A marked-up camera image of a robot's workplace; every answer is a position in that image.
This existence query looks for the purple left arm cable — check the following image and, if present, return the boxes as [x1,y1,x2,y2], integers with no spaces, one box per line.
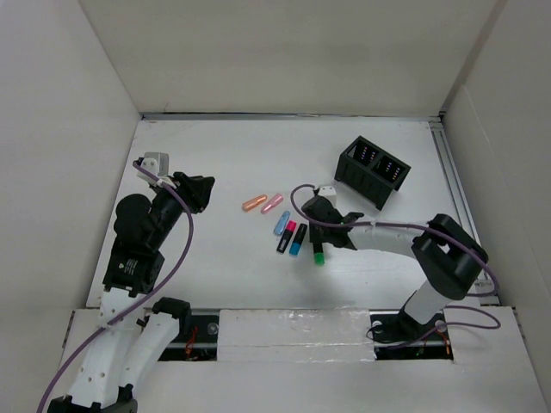
[36,165,195,413]

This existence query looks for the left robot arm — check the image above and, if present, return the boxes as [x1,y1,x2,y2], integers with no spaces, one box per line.
[38,172,215,412]

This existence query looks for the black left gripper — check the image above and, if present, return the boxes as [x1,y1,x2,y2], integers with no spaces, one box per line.
[148,170,214,249]

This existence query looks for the aluminium rail back edge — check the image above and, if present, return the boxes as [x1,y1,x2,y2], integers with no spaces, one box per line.
[141,112,442,121]

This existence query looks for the blue translucent cap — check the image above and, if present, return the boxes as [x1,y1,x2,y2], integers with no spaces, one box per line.
[274,211,291,237]

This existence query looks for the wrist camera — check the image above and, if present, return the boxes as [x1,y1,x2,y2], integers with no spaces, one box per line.
[316,185,337,207]
[135,152,170,187]

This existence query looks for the blue cap black highlighter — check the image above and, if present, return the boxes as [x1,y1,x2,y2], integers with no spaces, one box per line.
[288,223,308,256]

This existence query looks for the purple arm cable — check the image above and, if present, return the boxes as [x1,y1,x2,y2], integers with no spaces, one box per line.
[36,165,195,413]
[291,183,504,348]

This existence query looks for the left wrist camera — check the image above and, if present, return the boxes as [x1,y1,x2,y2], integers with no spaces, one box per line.
[135,152,170,187]

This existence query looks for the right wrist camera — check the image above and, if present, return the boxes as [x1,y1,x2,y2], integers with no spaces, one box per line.
[316,185,337,207]

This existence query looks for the orange translucent cap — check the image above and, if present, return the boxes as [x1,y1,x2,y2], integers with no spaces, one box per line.
[242,194,268,212]

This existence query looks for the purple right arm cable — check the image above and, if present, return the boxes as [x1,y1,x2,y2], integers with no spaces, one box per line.
[291,183,504,348]

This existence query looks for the pink translucent cap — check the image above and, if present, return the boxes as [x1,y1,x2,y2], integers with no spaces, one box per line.
[261,194,283,214]

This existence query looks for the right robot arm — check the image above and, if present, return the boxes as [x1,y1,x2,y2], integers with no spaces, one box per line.
[300,194,488,346]

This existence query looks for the green cap black highlighter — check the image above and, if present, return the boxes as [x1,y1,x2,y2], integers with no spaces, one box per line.
[313,242,325,266]

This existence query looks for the black two-compartment organizer box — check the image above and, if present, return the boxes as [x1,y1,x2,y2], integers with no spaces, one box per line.
[334,136,411,211]

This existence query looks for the pink cap black highlighter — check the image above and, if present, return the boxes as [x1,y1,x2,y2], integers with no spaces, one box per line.
[276,220,296,254]

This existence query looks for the aluminium rail right side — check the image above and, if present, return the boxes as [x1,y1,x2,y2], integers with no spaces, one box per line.
[429,117,501,306]

